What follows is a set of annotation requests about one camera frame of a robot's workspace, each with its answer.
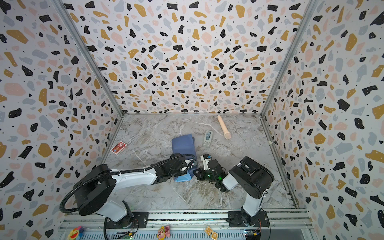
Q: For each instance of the aluminium mounting rail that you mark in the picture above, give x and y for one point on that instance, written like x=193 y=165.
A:
x=272 y=224

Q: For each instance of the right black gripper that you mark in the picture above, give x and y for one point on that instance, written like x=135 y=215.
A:
x=202 y=173

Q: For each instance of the white tape dispenser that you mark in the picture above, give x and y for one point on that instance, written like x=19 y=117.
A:
x=208 y=138

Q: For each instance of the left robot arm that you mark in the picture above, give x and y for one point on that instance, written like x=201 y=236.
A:
x=94 y=193

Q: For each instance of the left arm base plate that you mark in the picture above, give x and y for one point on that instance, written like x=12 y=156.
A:
x=134 y=221

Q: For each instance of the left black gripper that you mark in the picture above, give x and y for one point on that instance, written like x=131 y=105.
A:
x=180 y=173

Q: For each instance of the pink yellow sticker toy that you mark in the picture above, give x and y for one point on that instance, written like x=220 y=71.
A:
x=164 y=232

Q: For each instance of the blue wrapping paper sheet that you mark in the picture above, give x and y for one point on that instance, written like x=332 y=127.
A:
x=185 y=145

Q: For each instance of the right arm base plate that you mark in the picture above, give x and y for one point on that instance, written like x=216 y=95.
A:
x=237 y=219

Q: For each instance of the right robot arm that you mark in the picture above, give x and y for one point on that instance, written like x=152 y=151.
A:
x=254 y=178

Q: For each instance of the orange square sticker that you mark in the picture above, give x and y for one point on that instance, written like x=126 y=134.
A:
x=211 y=233

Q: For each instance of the colourful round sticker toy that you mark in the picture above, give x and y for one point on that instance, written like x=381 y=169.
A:
x=76 y=234

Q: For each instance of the red playing card deck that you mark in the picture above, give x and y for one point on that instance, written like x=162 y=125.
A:
x=119 y=147

